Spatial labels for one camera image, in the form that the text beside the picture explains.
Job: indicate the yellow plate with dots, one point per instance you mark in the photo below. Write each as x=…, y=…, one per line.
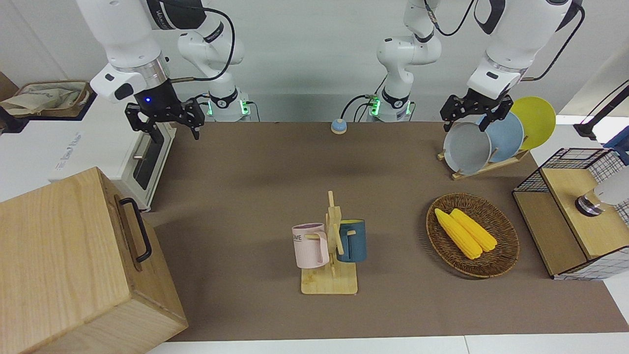
x=538, y=118

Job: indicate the small blue bell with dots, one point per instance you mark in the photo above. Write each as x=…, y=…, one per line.
x=338, y=127

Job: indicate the yellow corn cob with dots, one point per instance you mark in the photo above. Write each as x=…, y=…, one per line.
x=459, y=236
x=476, y=228

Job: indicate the dark blue mug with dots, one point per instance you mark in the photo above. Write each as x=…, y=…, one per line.
x=355, y=243

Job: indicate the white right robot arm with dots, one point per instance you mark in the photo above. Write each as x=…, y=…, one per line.
x=123, y=34

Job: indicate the grey plate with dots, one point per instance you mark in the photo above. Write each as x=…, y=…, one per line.
x=467, y=150

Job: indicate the brown table mat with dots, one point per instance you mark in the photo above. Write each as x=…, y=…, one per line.
x=255, y=196

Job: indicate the light blue plate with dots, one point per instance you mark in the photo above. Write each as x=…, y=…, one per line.
x=508, y=137

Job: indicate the wooden mug rack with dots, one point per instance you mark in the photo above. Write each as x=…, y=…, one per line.
x=329, y=282

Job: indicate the wooden plate rack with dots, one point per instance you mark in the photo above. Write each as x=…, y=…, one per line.
x=491, y=167

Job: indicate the cardboard box with paper bag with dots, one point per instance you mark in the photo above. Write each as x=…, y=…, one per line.
x=44, y=98

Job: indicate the brown wicker basket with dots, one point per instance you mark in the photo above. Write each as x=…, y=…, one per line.
x=496, y=263

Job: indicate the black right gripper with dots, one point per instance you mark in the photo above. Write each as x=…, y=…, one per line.
x=157, y=101

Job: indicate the wooden basket lid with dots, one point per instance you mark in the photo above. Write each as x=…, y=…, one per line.
x=594, y=231

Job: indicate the black camera stand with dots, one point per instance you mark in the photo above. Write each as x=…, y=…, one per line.
x=597, y=118

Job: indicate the pink mug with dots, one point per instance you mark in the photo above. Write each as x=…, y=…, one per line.
x=309, y=248

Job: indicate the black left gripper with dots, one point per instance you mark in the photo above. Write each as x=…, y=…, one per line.
x=474, y=104

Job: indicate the wooden cabinet box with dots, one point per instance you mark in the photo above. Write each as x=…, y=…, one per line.
x=64, y=265

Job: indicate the white toaster oven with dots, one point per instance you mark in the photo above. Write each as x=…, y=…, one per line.
x=49, y=147

